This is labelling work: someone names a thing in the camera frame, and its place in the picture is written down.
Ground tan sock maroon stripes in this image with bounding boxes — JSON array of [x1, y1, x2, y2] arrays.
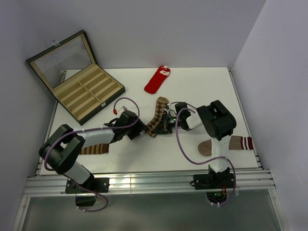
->
[[198, 136, 254, 156]]

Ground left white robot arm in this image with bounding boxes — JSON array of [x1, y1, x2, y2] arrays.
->
[[39, 109, 147, 192]]

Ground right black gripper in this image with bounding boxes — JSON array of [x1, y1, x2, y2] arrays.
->
[[153, 113, 182, 135]]

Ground black compartment display box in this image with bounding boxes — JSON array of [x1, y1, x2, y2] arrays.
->
[[26, 30, 126, 125]]

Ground red christmas sock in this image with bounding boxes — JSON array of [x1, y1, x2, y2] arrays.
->
[[144, 66, 171, 94]]

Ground brown striped sock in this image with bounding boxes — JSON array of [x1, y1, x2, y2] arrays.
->
[[80, 143, 109, 155]]

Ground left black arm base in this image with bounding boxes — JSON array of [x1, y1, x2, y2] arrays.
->
[[64, 177, 109, 208]]

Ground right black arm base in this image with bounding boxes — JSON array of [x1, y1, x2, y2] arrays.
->
[[190, 167, 236, 205]]

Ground tan argyle sock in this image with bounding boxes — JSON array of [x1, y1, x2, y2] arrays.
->
[[146, 97, 169, 138]]

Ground aluminium frame rail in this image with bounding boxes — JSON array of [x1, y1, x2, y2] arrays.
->
[[23, 169, 276, 197]]

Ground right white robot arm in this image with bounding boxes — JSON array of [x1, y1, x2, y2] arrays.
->
[[147, 100, 237, 188]]

